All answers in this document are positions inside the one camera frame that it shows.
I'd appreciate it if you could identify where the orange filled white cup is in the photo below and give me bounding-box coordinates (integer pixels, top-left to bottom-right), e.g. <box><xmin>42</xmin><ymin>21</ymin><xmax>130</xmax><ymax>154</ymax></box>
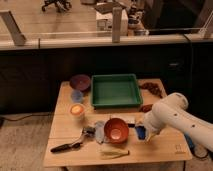
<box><xmin>70</xmin><ymin>103</ymin><xmax>85</xmax><ymax>121</ymax></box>

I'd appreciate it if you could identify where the orange bowl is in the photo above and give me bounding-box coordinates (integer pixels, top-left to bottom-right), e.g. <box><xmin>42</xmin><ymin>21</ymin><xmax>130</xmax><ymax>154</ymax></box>
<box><xmin>104</xmin><ymin>118</ymin><xmax>129</xmax><ymax>143</ymax></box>

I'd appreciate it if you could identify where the small blue cup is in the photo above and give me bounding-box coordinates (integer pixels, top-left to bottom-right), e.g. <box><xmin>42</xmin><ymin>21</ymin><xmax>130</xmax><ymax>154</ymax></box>
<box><xmin>71</xmin><ymin>90</ymin><xmax>83</xmax><ymax>103</ymax></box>

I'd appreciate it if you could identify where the brown sausage toy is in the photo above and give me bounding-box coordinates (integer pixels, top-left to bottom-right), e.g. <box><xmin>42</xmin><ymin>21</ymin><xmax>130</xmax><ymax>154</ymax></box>
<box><xmin>139</xmin><ymin>104</ymin><xmax>153</xmax><ymax>113</ymax></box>

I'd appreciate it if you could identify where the dark brown chain toy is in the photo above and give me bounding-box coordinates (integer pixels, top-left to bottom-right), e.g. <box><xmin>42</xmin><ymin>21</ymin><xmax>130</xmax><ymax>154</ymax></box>
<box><xmin>140</xmin><ymin>82</ymin><xmax>162</xmax><ymax>98</ymax></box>

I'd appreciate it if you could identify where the green plastic tray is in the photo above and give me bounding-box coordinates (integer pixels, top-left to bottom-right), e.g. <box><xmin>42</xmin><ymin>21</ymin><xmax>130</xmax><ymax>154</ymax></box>
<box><xmin>91</xmin><ymin>74</ymin><xmax>143</xmax><ymax>108</ymax></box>

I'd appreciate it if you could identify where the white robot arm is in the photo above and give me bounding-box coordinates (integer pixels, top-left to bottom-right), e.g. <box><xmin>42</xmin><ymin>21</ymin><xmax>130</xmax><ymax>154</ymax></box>
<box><xmin>143</xmin><ymin>93</ymin><xmax>213</xmax><ymax>152</ymax></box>

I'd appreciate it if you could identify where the white cardboard box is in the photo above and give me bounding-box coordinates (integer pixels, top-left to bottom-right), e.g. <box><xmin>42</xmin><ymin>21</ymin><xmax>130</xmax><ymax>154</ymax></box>
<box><xmin>96</xmin><ymin>10</ymin><xmax>128</xmax><ymax>36</ymax></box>

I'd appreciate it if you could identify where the office chair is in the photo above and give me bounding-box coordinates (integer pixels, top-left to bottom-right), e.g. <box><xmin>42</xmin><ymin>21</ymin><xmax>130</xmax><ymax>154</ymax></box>
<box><xmin>41</xmin><ymin>0</ymin><xmax>72</xmax><ymax>13</ymax></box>

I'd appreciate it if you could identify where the purple bowl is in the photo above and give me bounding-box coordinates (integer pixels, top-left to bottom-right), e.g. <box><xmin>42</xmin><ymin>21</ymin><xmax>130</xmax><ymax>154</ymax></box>
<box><xmin>70</xmin><ymin>74</ymin><xmax>91</xmax><ymax>91</ymax></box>

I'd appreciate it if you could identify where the white black box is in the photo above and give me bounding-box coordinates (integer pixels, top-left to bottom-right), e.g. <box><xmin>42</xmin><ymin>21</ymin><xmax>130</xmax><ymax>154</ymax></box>
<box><xmin>110</xmin><ymin>114</ymin><xmax>137</xmax><ymax>128</ymax></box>

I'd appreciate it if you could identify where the wooden table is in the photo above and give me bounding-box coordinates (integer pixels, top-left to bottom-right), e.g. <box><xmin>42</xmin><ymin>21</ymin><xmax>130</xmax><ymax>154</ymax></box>
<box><xmin>44</xmin><ymin>81</ymin><xmax>192</xmax><ymax>167</ymax></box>

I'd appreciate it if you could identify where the black handled brush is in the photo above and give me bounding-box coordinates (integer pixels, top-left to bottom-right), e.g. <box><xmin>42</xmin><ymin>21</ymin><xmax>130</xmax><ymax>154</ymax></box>
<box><xmin>51</xmin><ymin>126</ymin><xmax>95</xmax><ymax>153</ymax></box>

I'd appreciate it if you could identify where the yellow green banana toy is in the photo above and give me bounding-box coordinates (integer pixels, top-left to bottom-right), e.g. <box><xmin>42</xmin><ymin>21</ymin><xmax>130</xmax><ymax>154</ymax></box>
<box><xmin>100</xmin><ymin>150</ymin><xmax>130</xmax><ymax>159</ymax></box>

